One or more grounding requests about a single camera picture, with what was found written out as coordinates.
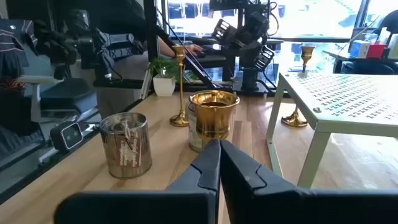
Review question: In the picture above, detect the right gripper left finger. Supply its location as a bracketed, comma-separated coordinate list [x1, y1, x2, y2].
[53, 139, 221, 224]

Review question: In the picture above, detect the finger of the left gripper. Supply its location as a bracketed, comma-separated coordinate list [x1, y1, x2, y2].
[212, 18, 237, 44]
[253, 45, 276, 72]

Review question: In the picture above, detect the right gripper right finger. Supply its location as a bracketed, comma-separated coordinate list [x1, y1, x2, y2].
[220, 139, 398, 224]

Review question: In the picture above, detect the tall gold candlestick holder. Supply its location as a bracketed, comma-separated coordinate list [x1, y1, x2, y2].
[169, 45, 190, 128]
[280, 45, 315, 128]
[188, 90, 241, 141]

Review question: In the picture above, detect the silver tin candle with tag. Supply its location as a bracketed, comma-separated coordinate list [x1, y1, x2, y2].
[98, 111, 153, 180]

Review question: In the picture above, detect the person's hand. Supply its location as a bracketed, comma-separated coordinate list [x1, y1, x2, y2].
[185, 44, 205, 57]

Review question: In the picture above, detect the green plant in white pot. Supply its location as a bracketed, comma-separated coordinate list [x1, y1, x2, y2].
[148, 57, 200, 97]

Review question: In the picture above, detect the pale green perforated metal shelf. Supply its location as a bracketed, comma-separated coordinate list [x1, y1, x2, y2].
[266, 72, 398, 189]

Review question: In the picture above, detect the dark desk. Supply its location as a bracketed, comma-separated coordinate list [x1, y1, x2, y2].
[323, 49, 398, 75]

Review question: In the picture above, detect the blue box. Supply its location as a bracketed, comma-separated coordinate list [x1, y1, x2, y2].
[350, 40, 371, 58]

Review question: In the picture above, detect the red box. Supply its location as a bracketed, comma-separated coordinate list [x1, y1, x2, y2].
[366, 44, 388, 59]

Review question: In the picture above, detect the person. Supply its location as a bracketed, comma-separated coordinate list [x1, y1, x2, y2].
[51, 0, 205, 119]

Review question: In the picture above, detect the office chair with white armrest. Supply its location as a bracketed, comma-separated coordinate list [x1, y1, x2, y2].
[17, 74, 98, 125]

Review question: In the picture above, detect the black box camera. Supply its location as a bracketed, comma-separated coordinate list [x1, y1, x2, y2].
[49, 120, 84, 153]

